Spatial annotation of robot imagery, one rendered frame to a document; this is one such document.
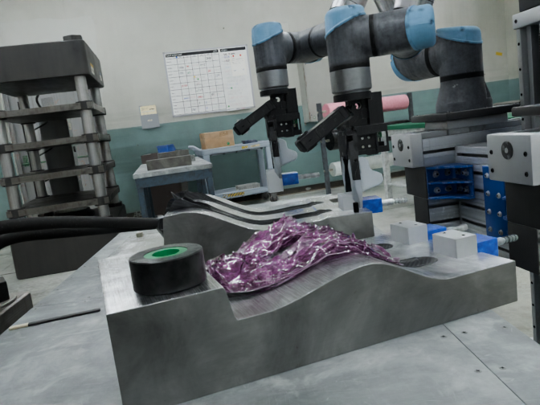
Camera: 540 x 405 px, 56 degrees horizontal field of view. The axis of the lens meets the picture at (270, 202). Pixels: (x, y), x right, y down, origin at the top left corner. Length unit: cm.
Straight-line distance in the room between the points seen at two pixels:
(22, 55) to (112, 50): 274
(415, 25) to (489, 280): 46
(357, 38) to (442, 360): 58
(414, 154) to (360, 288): 87
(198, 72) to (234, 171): 149
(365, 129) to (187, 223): 36
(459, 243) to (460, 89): 81
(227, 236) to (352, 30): 43
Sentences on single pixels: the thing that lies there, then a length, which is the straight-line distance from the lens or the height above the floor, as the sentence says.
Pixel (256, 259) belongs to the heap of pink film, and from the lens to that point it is 64.
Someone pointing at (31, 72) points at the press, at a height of 177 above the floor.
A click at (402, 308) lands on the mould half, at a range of 63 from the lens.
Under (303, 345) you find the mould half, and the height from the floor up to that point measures 82.
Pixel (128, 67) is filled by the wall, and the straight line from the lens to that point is 752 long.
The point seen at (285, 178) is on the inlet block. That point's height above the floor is 93.
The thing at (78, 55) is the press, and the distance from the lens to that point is 490.
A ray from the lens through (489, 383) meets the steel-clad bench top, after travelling 55.
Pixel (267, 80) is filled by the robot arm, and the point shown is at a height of 117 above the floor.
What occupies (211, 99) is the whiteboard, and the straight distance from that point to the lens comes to 749.
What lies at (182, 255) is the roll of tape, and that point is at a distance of 54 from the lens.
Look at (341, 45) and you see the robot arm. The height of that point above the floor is 119.
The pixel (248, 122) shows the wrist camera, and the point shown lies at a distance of 124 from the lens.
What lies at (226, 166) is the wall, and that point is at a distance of 751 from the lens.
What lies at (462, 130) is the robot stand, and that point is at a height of 99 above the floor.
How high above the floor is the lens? 107
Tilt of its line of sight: 9 degrees down
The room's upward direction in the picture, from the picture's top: 7 degrees counter-clockwise
